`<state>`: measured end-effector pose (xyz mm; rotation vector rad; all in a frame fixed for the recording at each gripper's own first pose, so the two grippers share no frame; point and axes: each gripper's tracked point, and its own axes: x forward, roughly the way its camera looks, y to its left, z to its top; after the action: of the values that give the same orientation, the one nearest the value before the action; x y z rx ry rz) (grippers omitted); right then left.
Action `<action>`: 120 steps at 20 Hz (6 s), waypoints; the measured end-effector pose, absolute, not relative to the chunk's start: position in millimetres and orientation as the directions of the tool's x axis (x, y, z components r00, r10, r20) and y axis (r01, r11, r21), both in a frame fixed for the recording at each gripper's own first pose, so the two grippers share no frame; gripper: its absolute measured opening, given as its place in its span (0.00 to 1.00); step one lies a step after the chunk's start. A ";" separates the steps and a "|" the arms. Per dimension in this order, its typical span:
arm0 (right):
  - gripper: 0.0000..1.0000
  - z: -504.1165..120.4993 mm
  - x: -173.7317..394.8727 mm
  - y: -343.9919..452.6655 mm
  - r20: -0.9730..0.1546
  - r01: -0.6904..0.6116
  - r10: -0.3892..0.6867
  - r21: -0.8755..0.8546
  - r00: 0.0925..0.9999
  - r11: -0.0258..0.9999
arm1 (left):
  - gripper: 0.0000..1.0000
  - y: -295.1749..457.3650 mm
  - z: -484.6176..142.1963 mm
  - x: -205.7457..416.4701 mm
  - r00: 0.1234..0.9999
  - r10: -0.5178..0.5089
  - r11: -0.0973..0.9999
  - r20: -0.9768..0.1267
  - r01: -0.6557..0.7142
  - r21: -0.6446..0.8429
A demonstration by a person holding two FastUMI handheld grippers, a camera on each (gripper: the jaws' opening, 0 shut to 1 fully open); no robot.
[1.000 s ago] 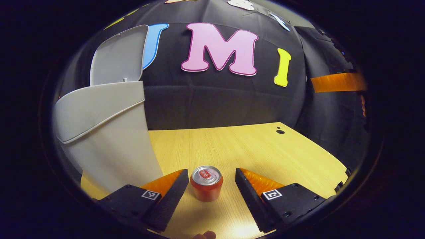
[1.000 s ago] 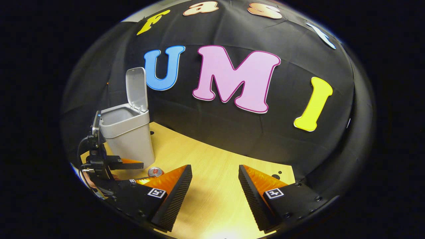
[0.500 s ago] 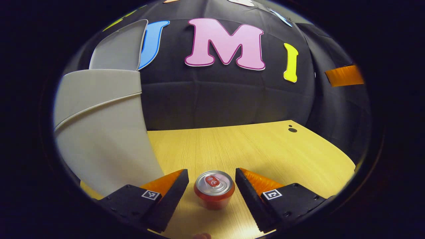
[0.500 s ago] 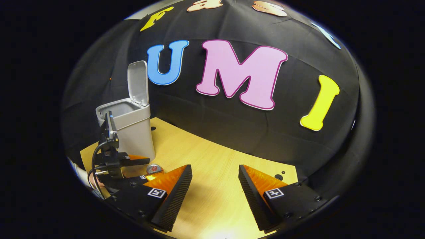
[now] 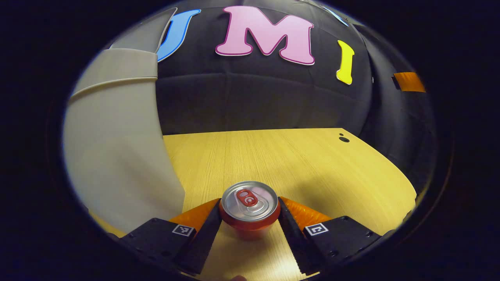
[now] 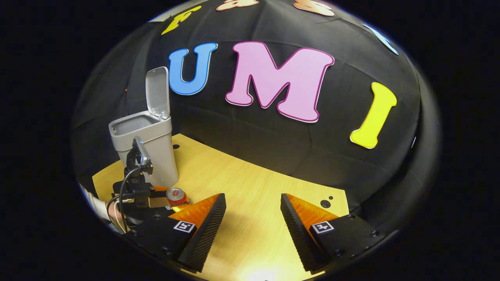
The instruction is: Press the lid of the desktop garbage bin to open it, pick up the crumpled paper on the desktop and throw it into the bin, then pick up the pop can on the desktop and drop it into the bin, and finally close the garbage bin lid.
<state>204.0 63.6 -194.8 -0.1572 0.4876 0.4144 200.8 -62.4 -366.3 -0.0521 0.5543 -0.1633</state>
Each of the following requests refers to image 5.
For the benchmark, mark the red pop can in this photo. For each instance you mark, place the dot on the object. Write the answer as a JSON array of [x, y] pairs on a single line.
[[250, 203]]

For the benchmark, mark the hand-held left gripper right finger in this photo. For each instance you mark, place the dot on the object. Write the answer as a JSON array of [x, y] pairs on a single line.
[[293, 242]]

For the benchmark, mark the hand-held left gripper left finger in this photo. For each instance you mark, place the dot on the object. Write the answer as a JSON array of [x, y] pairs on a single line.
[[203, 246]]

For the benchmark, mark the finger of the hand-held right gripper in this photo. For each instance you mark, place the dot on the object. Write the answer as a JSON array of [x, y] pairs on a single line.
[[410, 82]]

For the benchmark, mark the white desktop garbage bin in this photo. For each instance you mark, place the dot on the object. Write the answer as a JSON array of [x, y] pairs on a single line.
[[113, 136]]

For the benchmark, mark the wooden desktop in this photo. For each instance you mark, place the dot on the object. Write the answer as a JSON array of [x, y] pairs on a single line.
[[293, 164]]

